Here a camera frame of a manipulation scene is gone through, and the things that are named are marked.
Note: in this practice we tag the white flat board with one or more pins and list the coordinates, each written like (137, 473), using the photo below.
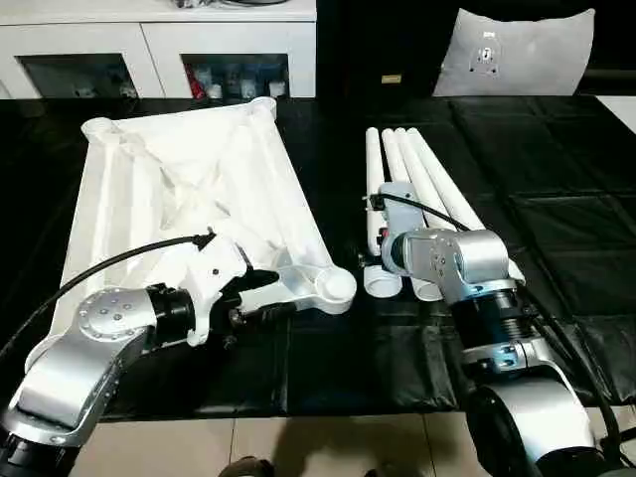
(621, 109)

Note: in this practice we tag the dark grey robot foot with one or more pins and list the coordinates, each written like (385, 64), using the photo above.
(246, 469)

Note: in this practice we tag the small red bottle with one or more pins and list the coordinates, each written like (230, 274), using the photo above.
(196, 87)

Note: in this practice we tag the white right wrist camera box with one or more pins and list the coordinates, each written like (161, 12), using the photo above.
(402, 214)

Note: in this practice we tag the black box with yellow label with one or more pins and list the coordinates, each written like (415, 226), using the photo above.
(378, 40)

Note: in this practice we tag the white cabinet with glass doors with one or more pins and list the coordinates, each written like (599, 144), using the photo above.
(99, 30)

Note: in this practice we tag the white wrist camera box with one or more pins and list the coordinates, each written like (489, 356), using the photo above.
(214, 273)
(402, 214)

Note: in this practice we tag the small white jar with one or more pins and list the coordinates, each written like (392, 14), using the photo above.
(277, 88)
(213, 91)

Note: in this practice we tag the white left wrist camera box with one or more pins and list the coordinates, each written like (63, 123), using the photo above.
(214, 273)

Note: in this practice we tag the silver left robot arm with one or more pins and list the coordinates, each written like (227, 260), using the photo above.
(70, 368)

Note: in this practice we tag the white plastic bag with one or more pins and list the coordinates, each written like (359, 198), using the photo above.
(517, 60)

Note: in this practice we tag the white plastic table top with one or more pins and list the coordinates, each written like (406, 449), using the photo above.
(179, 189)

